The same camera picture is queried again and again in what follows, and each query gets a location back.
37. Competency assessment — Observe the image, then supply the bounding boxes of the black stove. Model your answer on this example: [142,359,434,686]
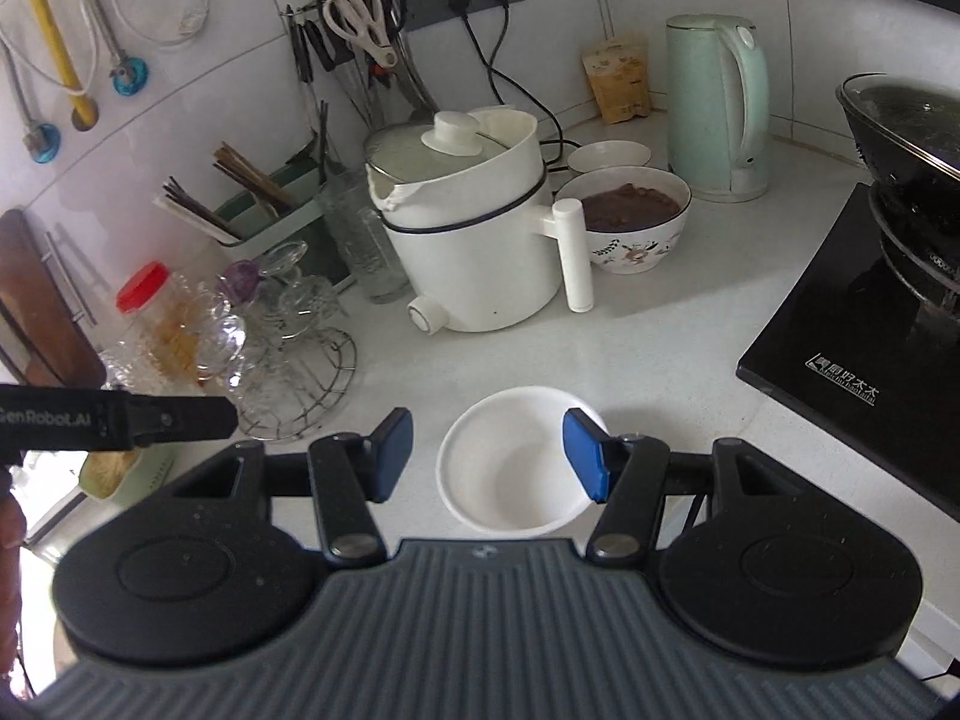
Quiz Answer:
[736,181,960,522]

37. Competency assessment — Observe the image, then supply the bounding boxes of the tall clear glass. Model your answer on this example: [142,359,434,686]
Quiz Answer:
[358,206,410,305]

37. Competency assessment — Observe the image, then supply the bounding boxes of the person's left hand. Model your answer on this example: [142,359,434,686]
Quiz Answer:
[0,496,28,550]

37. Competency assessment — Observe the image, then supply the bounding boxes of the green plastic basket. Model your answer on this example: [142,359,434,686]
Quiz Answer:
[79,444,177,502]

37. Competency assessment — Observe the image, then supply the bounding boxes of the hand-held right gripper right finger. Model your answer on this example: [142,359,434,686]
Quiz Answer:
[562,407,800,569]

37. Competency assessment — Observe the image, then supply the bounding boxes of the white electric pot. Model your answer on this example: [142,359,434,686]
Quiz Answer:
[364,106,597,335]

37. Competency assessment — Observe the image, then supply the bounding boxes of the black wok with glass lid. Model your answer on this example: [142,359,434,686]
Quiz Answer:
[836,73,960,316]

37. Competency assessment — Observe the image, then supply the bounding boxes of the row of hanging utensils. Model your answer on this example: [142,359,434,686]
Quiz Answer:
[281,4,443,132]

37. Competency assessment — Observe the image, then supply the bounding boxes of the cluster of glass cups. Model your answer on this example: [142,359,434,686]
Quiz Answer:
[195,240,346,406]

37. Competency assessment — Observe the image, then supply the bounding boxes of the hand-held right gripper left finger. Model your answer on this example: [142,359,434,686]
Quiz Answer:
[171,407,415,569]

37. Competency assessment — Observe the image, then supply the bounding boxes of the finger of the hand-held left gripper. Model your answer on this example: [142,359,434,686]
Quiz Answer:
[130,394,238,452]

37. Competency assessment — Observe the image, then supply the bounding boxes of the wire cup rack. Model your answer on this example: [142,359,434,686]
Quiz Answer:
[225,326,359,442]

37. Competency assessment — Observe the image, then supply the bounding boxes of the yellow pipe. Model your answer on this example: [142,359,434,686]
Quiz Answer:
[19,0,98,130]

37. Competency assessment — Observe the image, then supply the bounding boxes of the brown cutting board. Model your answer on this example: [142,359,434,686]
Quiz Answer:
[0,208,106,391]

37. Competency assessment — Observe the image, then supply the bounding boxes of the brown paper bag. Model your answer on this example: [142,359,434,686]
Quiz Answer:
[583,36,653,125]

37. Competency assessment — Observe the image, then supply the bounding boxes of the bunch of chopsticks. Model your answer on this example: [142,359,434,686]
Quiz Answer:
[161,101,331,241]

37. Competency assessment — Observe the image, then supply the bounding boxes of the ribbed clear glass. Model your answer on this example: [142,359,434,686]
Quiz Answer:
[319,169,372,278]

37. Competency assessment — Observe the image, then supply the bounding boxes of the white cable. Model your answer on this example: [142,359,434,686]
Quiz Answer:
[112,0,212,46]

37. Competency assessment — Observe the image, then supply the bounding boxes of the floral bowl with brown food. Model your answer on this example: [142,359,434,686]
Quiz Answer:
[555,166,692,276]

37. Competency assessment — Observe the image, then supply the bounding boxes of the green chopstick holder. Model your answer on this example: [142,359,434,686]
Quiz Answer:
[154,157,357,293]

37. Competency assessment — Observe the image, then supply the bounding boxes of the glass jar with red lid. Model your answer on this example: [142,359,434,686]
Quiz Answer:
[101,261,226,391]

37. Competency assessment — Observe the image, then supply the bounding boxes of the gray hose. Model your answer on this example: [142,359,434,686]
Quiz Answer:
[75,0,132,72]

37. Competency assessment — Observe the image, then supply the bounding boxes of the white-handled scissors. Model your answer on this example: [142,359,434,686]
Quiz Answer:
[322,0,398,68]

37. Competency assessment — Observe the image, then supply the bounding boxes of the small white bowl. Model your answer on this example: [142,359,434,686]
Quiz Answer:
[566,141,652,177]

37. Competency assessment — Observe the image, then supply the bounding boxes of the mint electric kettle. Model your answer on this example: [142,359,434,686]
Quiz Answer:
[665,13,772,203]

